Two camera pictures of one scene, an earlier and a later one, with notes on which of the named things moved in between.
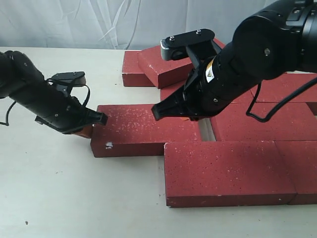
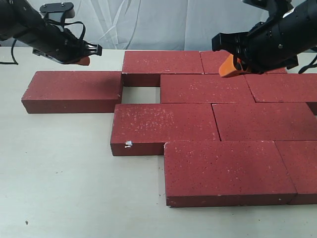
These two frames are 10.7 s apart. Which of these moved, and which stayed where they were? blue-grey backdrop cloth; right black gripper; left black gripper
Moved: left black gripper; right black gripper
Stayed: blue-grey backdrop cloth
